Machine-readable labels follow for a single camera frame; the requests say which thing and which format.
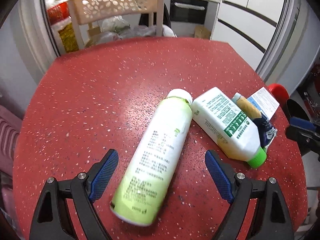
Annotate white blue carton box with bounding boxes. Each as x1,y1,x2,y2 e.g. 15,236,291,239
247,87,279,120

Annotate red stool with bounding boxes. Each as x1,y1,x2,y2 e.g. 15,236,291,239
267,83,290,108

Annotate black built-in oven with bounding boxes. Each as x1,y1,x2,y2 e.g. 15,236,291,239
169,0,208,24

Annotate beige perforated chair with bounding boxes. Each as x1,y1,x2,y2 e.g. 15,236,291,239
67,0,167,51

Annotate white green-capped detergent bottle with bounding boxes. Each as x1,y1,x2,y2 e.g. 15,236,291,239
191,87,267,168

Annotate black jacket on chair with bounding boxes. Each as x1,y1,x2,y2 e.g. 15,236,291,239
138,4,171,28

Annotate black trash bin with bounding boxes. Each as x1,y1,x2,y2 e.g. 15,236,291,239
284,99,310,124

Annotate white refrigerator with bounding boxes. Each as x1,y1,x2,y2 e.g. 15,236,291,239
210,0,284,70

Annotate cardboard box on floor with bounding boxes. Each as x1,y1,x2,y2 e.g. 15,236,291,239
194,25,211,40

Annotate yellow red bag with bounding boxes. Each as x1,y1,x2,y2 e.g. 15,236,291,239
47,1,79,55

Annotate tall green white spray can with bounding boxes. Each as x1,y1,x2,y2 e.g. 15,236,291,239
110,89,193,226

